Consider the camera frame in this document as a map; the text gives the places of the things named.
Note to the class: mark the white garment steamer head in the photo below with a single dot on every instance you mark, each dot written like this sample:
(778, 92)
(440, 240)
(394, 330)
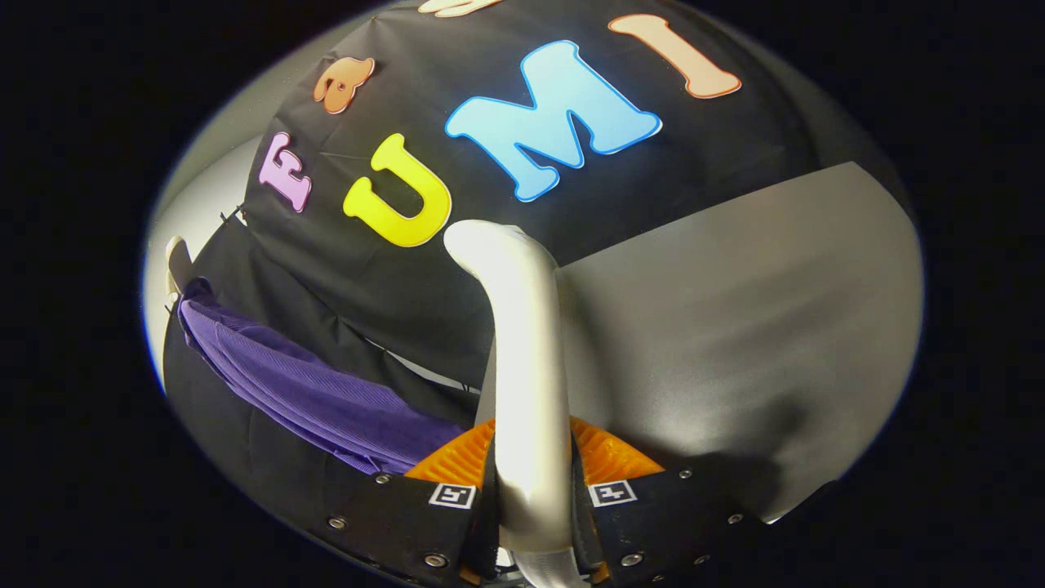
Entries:
(526, 367)

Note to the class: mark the white plastic clothes hanger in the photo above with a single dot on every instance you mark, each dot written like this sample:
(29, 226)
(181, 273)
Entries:
(175, 261)

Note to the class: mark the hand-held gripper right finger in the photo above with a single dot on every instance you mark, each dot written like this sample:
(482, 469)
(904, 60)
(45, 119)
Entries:
(653, 523)

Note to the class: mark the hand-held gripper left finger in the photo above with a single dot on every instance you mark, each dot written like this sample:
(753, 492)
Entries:
(392, 514)

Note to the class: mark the grey cabinet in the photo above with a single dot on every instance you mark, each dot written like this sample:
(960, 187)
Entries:
(735, 310)

